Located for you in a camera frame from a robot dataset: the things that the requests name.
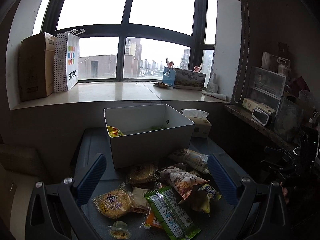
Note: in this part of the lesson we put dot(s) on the white tube on sill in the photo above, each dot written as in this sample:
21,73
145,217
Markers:
215,95

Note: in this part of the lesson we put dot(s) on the brown cardboard box on sill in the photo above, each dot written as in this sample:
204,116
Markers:
35,67

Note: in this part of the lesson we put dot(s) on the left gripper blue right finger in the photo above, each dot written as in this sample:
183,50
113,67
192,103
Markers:
258,209

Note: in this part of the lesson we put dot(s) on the beige brown-edged snack packet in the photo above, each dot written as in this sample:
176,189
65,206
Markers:
140,203

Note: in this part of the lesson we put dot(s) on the clear plastic drawer organizer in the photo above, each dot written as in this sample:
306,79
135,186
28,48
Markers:
266,87

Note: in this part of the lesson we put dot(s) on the printed tissue box on sill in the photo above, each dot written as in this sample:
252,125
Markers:
183,79

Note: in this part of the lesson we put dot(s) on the white SANFU shopping bag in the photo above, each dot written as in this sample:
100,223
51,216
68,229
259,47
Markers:
66,69

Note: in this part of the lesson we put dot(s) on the small beige box on shelf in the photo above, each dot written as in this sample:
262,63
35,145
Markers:
251,104

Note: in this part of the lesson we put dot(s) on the dark brown cake pack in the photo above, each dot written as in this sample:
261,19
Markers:
143,174

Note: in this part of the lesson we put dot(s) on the beige tissue pack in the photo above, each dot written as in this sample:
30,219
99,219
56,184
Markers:
200,118

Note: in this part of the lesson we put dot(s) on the white storage box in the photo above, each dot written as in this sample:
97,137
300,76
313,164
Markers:
150,133

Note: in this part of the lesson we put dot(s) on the green long snack package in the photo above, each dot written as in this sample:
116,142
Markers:
175,221

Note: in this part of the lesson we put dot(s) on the yellow snack inside box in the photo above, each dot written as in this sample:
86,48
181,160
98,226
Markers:
114,132

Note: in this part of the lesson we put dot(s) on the orange flying cake snack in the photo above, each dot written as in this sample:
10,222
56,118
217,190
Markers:
150,221

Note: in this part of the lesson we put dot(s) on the white small device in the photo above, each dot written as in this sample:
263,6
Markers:
260,116

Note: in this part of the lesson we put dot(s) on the clear jelly cup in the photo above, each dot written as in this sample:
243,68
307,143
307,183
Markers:
119,230

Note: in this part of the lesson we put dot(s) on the white bottle on sill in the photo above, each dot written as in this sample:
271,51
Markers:
212,86

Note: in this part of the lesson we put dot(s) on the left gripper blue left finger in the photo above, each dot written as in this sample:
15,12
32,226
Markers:
54,211

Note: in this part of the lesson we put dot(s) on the white cartoon snack bag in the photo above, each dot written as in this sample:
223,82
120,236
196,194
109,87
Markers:
182,181

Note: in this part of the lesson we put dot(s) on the round yellow pastry pack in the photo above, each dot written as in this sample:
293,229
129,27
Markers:
115,203

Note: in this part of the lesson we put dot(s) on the yellow chips bag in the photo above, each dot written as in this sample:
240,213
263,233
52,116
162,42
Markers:
203,196

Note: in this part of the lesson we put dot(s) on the pale wrapped bread pack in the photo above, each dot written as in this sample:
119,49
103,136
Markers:
196,160

